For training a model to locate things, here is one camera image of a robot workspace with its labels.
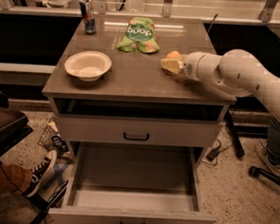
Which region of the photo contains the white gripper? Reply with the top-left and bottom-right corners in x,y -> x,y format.
160,52 -> 221,83

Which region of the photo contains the orange fruit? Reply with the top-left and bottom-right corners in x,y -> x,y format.
166,50 -> 182,60

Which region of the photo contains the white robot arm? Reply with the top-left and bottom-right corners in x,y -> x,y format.
160,49 -> 280,123

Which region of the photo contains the grey drawer cabinet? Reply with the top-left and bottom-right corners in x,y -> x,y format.
33,9 -> 242,224

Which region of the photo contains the closed upper drawer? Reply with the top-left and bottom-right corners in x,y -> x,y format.
54,115 -> 222,147

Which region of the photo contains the open bottom drawer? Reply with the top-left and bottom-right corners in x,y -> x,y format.
49,143 -> 215,224

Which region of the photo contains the green chip bag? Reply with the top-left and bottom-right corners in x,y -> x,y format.
117,17 -> 159,54

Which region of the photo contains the white paper bowl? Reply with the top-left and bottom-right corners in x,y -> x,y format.
64,51 -> 112,82

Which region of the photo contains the black power adapter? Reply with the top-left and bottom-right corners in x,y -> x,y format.
206,148 -> 219,161

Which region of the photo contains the blue silver energy drink can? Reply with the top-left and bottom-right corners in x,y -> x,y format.
79,0 -> 97,35

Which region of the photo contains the blue jeans leg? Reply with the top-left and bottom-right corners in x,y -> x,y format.
266,118 -> 280,164

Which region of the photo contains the black office chair base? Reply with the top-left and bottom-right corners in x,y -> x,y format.
249,166 -> 280,186

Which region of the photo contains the grey sneaker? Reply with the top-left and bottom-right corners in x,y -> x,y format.
254,142 -> 280,177

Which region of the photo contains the black white sneaker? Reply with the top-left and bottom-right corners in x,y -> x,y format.
24,150 -> 58,197

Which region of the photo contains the brown trouser leg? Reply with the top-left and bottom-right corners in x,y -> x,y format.
0,164 -> 32,193

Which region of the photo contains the wire mesh basket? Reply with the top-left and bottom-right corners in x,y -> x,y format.
38,121 -> 69,155

